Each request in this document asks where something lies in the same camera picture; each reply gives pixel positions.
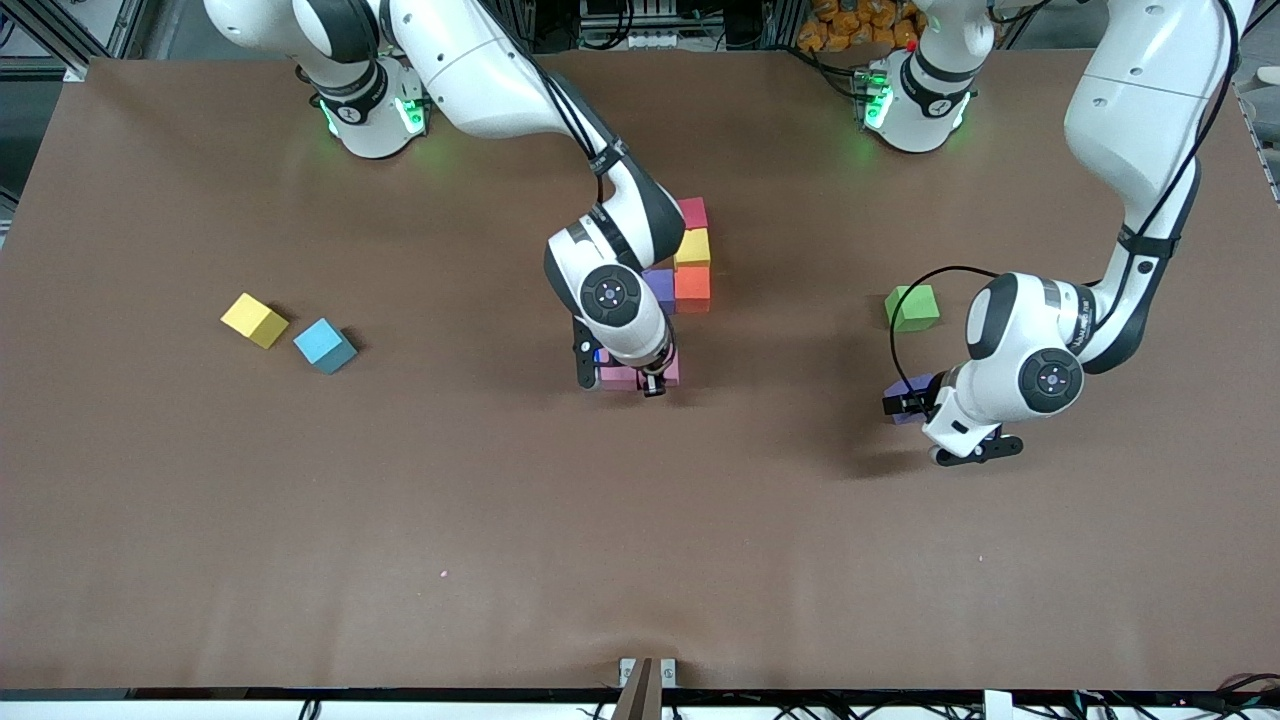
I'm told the orange foam cube notched corner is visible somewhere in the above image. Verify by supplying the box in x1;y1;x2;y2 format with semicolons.
674;266;713;315

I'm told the green foam cube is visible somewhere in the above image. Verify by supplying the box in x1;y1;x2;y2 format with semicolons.
883;284;942;334

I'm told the white rack device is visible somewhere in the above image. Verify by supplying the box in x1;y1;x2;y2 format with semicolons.
575;0;701;51

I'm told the blue foam cube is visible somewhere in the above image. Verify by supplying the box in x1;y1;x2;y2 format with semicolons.
293;318;358;375

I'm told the pile of orange objects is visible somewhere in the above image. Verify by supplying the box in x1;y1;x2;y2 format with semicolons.
795;0;926;53

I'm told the brown table cover sheet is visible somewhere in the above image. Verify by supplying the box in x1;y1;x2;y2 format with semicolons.
0;48;1280;693

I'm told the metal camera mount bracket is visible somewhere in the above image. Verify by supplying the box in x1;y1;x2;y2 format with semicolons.
618;657;678;720

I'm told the black cable bundle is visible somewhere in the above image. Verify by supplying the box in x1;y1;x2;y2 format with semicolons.
1050;673;1280;720

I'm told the metal table side rail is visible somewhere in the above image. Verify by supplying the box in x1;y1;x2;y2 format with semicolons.
1238;80;1280;206

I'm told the aluminium frame profile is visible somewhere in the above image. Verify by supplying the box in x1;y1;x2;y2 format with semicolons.
1195;0;1280;73
0;0;151;83

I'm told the white table frame rail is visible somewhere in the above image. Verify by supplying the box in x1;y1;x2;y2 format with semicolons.
0;690;1280;720

